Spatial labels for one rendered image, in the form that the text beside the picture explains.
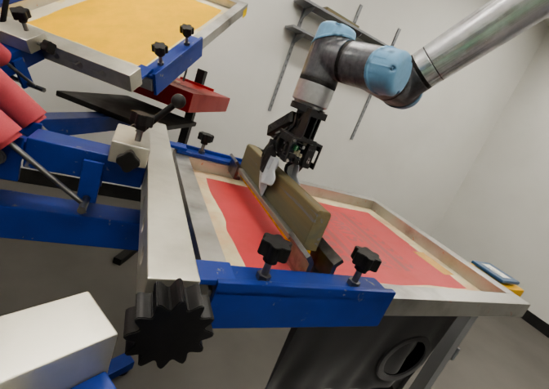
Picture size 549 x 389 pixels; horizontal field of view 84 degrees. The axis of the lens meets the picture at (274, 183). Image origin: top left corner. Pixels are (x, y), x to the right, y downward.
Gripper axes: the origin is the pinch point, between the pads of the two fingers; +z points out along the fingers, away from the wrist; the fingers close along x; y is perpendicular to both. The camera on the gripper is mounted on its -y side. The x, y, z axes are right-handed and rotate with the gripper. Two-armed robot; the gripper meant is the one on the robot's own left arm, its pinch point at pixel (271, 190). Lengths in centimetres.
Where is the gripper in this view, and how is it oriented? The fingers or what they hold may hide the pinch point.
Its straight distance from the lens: 68.9
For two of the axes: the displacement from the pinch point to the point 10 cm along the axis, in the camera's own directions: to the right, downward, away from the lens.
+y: 3.5, 3.8, -8.5
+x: 8.7, 2.0, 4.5
